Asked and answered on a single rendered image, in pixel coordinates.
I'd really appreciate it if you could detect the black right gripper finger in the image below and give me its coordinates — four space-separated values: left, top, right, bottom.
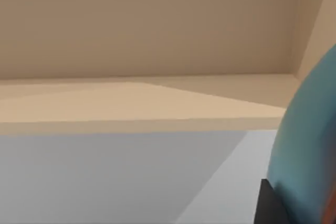
253 178 291 224

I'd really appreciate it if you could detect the teal bottle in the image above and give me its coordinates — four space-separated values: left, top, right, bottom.
267 43 336 224

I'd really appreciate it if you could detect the open wooden shelf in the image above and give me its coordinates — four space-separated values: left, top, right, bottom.
0 0 336 136

